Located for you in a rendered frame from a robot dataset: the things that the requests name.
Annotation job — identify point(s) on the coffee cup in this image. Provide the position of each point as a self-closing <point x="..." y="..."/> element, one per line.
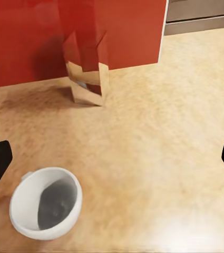
<point x="46" y="204"/>

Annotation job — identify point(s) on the water glass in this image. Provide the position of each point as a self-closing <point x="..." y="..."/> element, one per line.
<point x="86" y="57"/>

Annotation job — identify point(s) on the fixed window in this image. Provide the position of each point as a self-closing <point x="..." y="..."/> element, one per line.
<point x="188" y="16"/>

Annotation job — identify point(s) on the countertop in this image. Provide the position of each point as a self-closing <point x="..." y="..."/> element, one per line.
<point x="148" y="160"/>

